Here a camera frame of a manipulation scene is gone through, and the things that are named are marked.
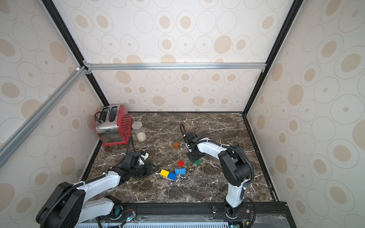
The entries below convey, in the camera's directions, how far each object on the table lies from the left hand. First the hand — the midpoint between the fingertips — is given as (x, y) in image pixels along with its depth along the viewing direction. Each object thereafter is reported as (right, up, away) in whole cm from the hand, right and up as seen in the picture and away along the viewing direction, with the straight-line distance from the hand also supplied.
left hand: (160, 169), depth 84 cm
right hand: (+25, +5, +10) cm, 27 cm away
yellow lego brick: (+2, -1, -2) cm, 4 cm away
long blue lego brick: (+12, -2, +4) cm, 12 cm away
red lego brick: (+12, +2, +6) cm, 13 cm away
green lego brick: (+23, +2, +6) cm, 24 cm away
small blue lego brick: (+7, -3, -3) cm, 8 cm away
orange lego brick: (+8, +12, +16) cm, 22 cm away
